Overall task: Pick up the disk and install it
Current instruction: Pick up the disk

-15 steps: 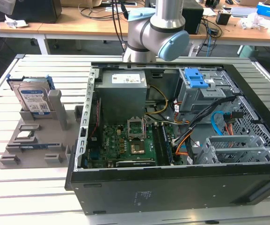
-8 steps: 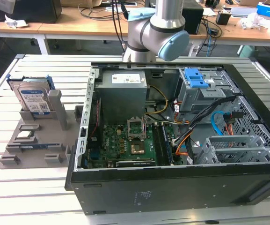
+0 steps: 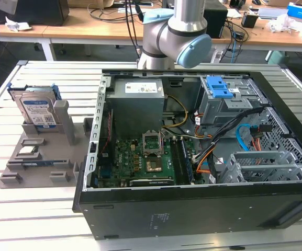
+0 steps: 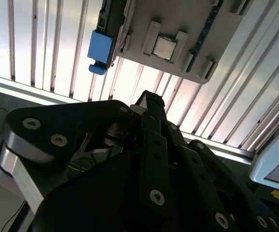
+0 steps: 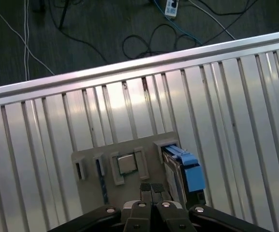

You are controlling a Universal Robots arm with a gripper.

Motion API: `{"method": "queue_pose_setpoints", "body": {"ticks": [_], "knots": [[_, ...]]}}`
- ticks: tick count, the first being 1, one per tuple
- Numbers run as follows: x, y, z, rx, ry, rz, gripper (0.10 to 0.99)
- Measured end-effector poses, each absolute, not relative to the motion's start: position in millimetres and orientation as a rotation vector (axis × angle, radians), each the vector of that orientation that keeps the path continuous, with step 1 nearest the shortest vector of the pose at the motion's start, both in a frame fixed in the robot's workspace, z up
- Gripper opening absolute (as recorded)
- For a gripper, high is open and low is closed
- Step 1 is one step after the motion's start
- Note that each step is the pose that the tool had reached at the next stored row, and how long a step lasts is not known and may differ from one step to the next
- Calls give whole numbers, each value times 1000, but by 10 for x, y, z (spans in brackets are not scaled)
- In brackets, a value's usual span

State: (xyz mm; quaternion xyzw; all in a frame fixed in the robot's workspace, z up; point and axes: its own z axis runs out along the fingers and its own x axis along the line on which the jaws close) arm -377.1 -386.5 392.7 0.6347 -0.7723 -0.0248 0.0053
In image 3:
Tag orange power wire black connector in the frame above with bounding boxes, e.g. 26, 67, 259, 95
250, 124, 273, 152

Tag crumpled white paper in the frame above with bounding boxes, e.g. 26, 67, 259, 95
5, 17, 32, 32

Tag wooden desk white legs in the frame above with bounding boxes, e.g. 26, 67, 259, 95
42, 6, 302, 62
0, 25, 54, 62

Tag black computer tower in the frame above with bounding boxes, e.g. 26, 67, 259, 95
9, 0, 70, 27

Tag brown cardboard box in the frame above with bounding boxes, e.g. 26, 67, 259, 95
69, 0, 115, 8

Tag silver CPU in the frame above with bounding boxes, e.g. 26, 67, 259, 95
18, 146, 38, 155

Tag grey parts rack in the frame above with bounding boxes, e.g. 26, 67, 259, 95
0, 100, 94, 189

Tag blue RAM stick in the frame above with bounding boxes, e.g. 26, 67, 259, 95
21, 160, 54, 167

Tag grey power supply unit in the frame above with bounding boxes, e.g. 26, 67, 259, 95
105, 78, 167, 137

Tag green motherboard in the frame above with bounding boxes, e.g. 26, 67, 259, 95
95, 137, 196, 188

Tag metal socket cover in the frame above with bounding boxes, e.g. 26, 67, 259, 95
142, 130, 164, 157

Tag CPU socket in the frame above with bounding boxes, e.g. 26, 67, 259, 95
146, 159, 162, 173

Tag black graphics card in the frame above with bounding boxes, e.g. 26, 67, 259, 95
128, 177, 175, 187

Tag black RAM slot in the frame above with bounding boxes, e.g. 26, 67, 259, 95
177, 138, 193, 184
170, 138, 184, 185

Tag black speaker box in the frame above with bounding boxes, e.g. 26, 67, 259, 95
205, 5, 229, 39

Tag white power strip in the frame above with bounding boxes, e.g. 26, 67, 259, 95
210, 50, 224, 63

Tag blue plastic drive latch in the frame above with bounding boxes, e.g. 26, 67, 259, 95
205, 75, 233, 99

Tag grey metal drive cage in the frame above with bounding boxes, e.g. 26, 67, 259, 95
195, 75, 269, 127

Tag small black holder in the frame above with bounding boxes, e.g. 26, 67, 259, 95
241, 13, 259, 29

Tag black open PC case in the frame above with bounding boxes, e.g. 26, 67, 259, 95
72, 68, 302, 241

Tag pale green bin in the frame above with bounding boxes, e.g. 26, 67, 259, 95
265, 49, 290, 66

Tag white plastic bag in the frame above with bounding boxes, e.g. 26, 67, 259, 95
267, 13, 302, 35

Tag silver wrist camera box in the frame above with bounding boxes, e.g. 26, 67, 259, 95
0, 0, 18, 15

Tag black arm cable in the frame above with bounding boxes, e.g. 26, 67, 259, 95
126, 0, 143, 60

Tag red twisted wire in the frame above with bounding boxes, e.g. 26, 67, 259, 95
100, 109, 114, 155

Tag yellow wire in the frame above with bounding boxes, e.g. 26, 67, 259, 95
162, 95, 188, 129

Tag grey white wire bundle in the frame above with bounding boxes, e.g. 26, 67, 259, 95
162, 127, 214, 141

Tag blue hanging cable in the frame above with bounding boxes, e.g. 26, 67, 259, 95
229, 31, 240, 63

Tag orange flat wire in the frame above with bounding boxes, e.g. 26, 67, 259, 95
195, 150, 217, 175

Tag black cable bundle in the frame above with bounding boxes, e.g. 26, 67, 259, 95
192, 106, 270, 164

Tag blue data wire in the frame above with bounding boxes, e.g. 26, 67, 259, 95
236, 124, 259, 152

